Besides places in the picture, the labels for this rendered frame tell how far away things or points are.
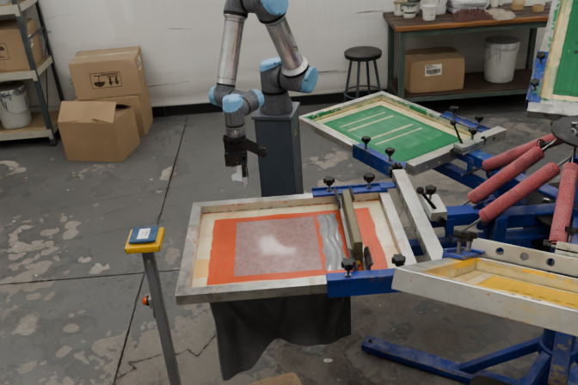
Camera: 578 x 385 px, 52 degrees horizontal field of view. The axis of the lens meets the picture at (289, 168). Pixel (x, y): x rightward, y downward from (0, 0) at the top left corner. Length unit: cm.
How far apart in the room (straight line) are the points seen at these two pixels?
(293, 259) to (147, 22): 407
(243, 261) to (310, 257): 23
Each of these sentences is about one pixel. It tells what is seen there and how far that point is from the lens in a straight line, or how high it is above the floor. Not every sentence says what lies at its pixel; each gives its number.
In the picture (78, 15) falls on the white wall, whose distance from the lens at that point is 597.
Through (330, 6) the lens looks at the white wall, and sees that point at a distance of 575.
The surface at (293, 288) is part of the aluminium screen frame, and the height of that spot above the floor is 98.
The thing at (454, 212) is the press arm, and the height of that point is 104.
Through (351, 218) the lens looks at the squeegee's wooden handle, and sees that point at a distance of 210.
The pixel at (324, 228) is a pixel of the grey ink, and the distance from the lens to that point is 224.
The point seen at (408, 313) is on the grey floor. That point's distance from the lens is 333.
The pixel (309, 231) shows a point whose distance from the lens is 223.
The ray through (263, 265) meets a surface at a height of 95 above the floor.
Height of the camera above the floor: 218
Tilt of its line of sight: 27 degrees down
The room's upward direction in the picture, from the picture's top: 4 degrees counter-clockwise
